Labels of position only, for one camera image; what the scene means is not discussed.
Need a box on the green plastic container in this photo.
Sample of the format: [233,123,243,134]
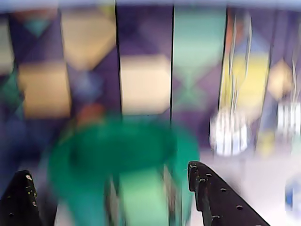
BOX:
[46,117,202,226]

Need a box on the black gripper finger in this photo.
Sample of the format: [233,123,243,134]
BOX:
[187,161,271,226]
[0,169,57,226]

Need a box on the metal skimmer spoon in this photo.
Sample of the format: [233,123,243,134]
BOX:
[209,9,253,156]

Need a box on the metal slotted spatula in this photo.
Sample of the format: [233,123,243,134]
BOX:
[276,54,301,139]

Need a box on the blue lattice stove burner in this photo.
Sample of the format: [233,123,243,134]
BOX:
[285,178,301,212]

